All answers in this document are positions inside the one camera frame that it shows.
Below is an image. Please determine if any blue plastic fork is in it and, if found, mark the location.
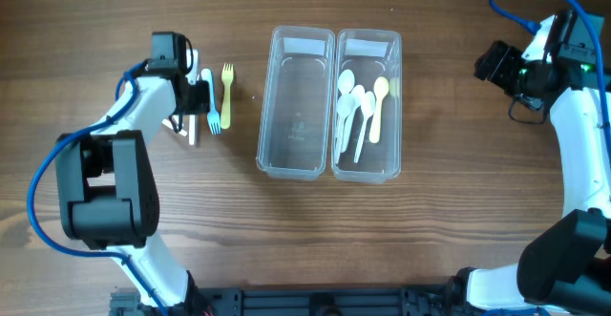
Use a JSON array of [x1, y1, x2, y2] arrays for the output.
[[200, 69, 221, 135]]

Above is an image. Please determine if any yellow plastic fork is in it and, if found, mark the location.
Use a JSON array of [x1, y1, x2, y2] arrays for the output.
[[221, 63, 235, 130]]

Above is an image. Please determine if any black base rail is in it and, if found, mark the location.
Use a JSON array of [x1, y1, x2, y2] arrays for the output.
[[108, 284, 472, 316]]

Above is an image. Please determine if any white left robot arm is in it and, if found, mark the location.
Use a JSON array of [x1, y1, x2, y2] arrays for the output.
[[48, 50, 211, 315]]

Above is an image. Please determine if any white plastic spoon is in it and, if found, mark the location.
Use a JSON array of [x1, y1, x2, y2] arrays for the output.
[[353, 91, 375, 163], [333, 94, 354, 163], [337, 69, 355, 95], [341, 85, 365, 153]]

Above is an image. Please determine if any clear plastic container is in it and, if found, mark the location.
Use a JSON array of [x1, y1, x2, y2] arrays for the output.
[[256, 26, 335, 180], [331, 29, 402, 183]]

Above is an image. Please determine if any white plastic fork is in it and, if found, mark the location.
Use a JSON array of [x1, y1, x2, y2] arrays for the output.
[[188, 115, 199, 146], [162, 118, 188, 137]]

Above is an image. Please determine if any clear left plastic container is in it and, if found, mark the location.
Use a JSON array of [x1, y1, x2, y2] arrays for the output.
[[256, 26, 335, 180]]

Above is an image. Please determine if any yellow plastic spoon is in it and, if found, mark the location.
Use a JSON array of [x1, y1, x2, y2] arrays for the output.
[[369, 76, 390, 143]]

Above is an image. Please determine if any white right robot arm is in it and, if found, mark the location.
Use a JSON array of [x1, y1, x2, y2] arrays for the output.
[[442, 41, 610, 315]]

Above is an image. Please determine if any clear right plastic container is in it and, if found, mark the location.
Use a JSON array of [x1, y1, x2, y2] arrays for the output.
[[331, 29, 402, 183]]

